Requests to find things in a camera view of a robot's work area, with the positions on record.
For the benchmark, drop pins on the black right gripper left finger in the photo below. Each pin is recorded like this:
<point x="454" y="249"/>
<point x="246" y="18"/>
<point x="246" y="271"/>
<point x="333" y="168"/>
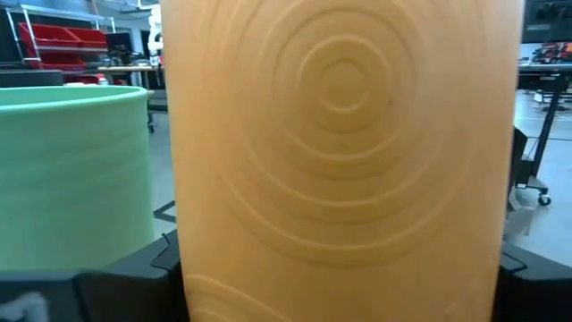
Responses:
<point x="143" y="286"/>

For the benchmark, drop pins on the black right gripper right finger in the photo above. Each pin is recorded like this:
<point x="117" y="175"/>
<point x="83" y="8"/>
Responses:
<point x="536" y="290"/>

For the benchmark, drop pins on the green cup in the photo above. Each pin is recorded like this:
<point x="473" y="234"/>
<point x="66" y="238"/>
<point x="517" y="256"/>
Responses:
<point x="76" y="179"/>

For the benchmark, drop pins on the orange cup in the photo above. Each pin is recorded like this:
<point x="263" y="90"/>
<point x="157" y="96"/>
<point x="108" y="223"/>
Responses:
<point x="339" y="179"/>

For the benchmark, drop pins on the black standing desk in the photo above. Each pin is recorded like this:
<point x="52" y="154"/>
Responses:
<point x="543" y="134"/>

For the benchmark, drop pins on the wooden top desk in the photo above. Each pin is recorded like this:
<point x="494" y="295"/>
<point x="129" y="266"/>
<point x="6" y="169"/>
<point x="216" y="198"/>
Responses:
<point x="125" y="68"/>

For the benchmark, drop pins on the metal rack red bins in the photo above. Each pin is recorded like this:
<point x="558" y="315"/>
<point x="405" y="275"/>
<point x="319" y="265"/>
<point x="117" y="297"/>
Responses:
<point x="53" y="36"/>

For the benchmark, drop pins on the black monitor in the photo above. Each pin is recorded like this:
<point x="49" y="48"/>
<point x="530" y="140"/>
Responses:
<point x="547" y="20"/>

